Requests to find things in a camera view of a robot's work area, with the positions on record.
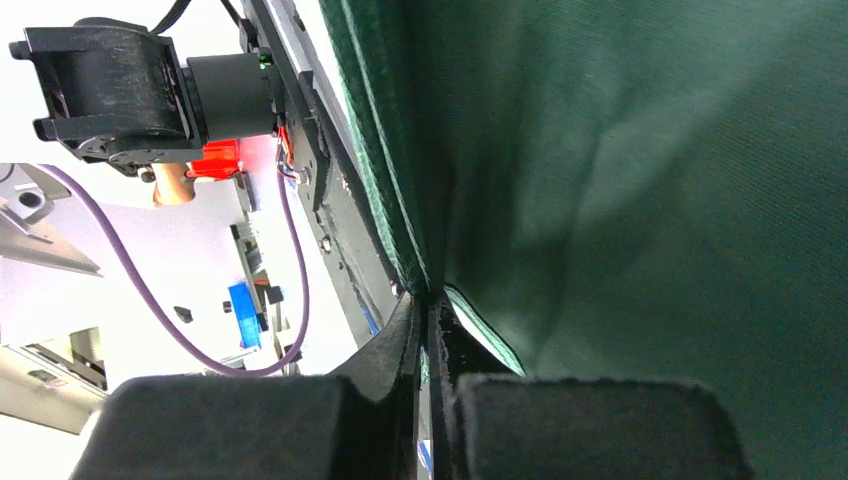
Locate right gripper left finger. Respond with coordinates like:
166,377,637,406
331,292,419,479

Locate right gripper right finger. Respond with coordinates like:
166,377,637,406
427,296,516,479

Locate dark green cloth napkin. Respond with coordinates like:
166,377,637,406
321,1,847,479

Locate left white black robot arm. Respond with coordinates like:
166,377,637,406
9,17,285,177

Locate copper spoon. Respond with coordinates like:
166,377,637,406
152,163,196,206

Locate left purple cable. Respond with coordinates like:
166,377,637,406
39,162,311,379

